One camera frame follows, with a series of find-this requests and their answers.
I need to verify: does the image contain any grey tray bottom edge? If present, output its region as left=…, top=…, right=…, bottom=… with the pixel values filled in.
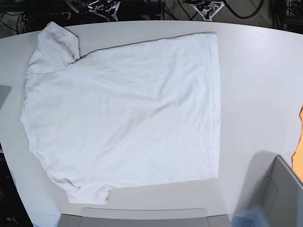
left=57, top=208, right=231, bottom=227

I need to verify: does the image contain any orange cloth right edge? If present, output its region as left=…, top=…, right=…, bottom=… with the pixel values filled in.
left=291, top=105, right=303, bottom=182

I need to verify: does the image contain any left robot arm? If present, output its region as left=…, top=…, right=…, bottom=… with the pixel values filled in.
left=183, top=0, right=225, bottom=22

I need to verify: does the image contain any grey cardboard box right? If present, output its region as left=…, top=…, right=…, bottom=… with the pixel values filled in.
left=250, top=156, right=303, bottom=227

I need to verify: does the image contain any white T-shirt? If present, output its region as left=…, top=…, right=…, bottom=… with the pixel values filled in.
left=20, top=22, right=221, bottom=205

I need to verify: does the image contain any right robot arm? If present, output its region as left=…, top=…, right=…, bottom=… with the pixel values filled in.
left=87, top=0, right=121, bottom=22

